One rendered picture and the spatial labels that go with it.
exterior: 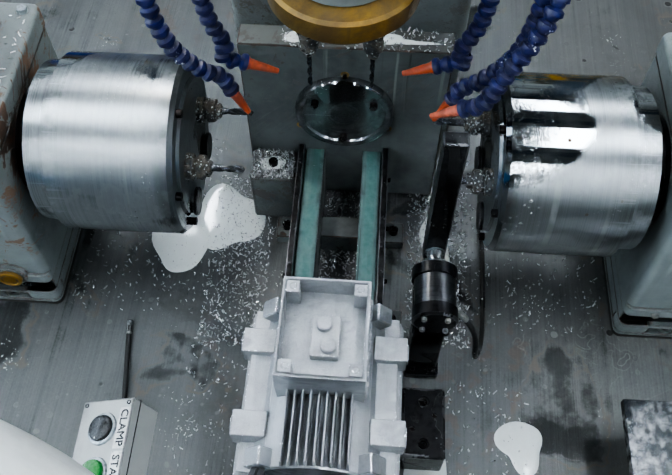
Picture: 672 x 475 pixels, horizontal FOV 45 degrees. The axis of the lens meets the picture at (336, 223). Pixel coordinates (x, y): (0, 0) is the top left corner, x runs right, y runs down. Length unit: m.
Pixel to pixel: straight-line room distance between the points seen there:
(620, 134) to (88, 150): 0.67
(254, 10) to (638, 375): 0.80
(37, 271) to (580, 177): 0.79
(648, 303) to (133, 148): 0.76
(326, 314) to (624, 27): 1.02
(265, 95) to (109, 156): 0.27
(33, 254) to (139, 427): 0.39
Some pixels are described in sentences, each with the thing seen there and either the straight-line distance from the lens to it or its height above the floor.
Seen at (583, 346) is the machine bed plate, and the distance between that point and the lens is 1.32.
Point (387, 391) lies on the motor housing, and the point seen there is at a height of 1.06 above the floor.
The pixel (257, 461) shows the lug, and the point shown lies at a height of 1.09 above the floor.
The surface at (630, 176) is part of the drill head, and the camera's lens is 1.07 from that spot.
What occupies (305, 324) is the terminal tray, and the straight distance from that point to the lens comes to 0.93.
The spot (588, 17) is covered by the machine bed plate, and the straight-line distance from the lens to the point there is 1.75.
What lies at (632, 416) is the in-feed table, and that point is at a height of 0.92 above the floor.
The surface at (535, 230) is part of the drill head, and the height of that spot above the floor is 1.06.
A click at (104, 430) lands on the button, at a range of 0.96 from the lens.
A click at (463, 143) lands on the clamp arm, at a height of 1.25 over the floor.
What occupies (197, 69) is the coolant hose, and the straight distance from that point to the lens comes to 1.02.
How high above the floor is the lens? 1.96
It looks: 58 degrees down
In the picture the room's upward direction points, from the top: straight up
